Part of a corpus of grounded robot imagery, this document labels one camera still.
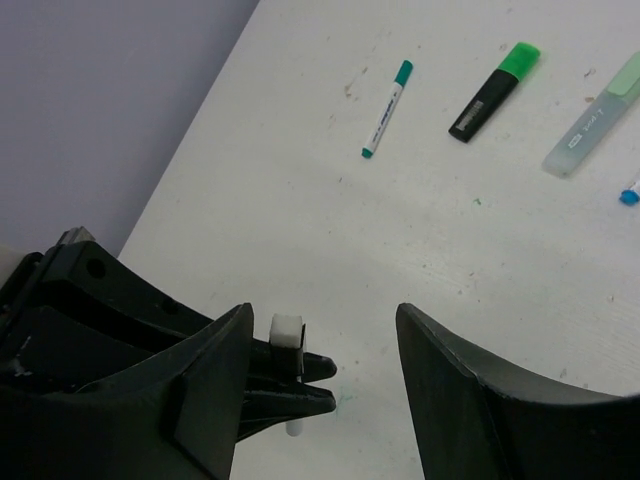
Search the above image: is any teal capped white marker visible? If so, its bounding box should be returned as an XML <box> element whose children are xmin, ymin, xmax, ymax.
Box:
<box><xmin>361</xmin><ymin>60</ymin><xmax>413</xmax><ymax>159</ymax></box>

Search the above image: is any black green capped highlighter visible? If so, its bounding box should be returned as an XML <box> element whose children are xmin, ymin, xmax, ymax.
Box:
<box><xmin>448</xmin><ymin>42</ymin><xmax>541</xmax><ymax>143</ymax></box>

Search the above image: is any pale green translucent highlighter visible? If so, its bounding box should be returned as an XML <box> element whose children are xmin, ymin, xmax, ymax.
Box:
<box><xmin>542</xmin><ymin>52</ymin><xmax>639</xmax><ymax>178</ymax></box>

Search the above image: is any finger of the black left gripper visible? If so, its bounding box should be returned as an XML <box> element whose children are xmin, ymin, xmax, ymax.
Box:
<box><xmin>237</xmin><ymin>378</ymin><xmax>335</xmax><ymax>441</ymax></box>
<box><xmin>249</xmin><ymin>339</ymin><xmax>337</xmax><ymax>380</ymax></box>

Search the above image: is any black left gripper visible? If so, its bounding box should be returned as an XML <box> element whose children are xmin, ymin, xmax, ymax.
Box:
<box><xmin>1</xmin><ymin>240</ymin><xmax>211</xmax><ymax>394</ymax></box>

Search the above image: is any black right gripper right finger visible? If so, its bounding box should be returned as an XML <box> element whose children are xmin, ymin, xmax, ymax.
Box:
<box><xmin>396</xmin><ymin>303</ymin><xmax>639</xmax><ymax>479</ymax></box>

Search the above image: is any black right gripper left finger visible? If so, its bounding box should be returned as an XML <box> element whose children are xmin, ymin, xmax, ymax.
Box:
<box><xmin>1</xmin><ymin>303</ymin><xmax>254</xmax><ymax>479</ymax></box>

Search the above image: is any black capped whiteboard pen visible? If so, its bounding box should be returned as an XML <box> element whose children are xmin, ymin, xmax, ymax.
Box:
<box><xmin>268</xmin><ymin>313</ymin><xmax>307</xmax><ymax>438</ymax></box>

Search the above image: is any blue capped white marker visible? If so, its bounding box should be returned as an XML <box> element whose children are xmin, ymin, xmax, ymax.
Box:
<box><xmin>619</xmin><ymin>175</ymin><xmax>640</xmax><ymax>206</ymax></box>

